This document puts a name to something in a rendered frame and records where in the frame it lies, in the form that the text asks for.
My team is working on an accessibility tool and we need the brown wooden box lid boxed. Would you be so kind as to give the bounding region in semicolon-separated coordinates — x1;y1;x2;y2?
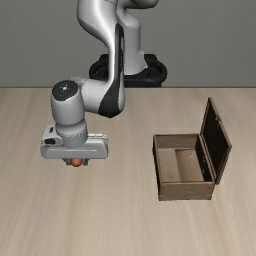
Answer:
199;96;233;186

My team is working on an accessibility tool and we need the brown wooden box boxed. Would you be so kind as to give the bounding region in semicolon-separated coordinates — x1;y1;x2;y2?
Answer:
152;133;216;202

